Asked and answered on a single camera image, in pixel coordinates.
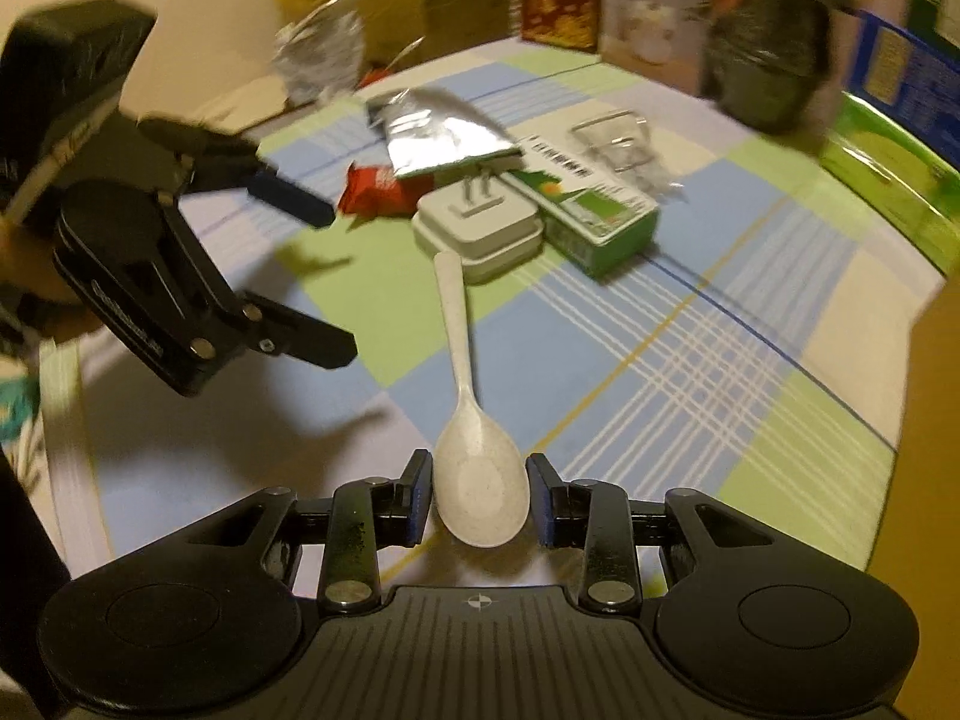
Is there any green tissue pack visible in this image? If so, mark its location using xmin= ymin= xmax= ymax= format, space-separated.
xmin=818 ymin=93 xmax=960 ymax=275

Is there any dark green bagged pot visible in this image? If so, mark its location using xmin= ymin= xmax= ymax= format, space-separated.
xmin=704 ymin=0 xmax=853 ymax=133

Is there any white plastic spoon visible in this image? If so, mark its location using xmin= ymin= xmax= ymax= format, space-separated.
xmin=433 ymin=252 xmax=530 ymax=550

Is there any white humidifier product box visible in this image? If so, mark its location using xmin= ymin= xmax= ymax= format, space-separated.
xmin=599 ymin=0 xmax=722 ymax=96

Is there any silver foil bag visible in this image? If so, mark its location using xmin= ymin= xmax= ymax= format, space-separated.
xmin=366 ymin=86 xmax=523 ymax=179

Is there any green white medicine box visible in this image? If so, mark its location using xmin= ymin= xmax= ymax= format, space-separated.
xmin=500 ymin=135 xmax=659 ymax=278

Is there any brown kraft paper box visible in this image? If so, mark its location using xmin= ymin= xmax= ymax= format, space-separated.
xmin=335 ymin=0 xmax=520 ymax=65

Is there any blue printed box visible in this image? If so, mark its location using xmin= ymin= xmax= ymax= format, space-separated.
xmin=846 ymin=11 xmax=960 ymax=167

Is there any white power adapter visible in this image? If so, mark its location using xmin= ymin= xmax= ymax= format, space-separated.
xmin=412 ymin=177 xmax=544 ymax=284

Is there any crumpled white plastic bag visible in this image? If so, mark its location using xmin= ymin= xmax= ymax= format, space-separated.
xmin=272 ymin=0 xmax=366 ymax=106

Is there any brown cardboard box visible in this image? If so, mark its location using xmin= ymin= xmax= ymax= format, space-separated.
xmin=869 ymin=277 xmax=958 ymax=718

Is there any clear plastic wire stand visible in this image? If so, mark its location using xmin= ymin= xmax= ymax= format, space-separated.
xmin=569 ymin=110 xmax=683 ymax=200

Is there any red candy packet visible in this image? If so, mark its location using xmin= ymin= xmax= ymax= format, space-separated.
xmin=337 ymin=163 xmax=436 ymax=220

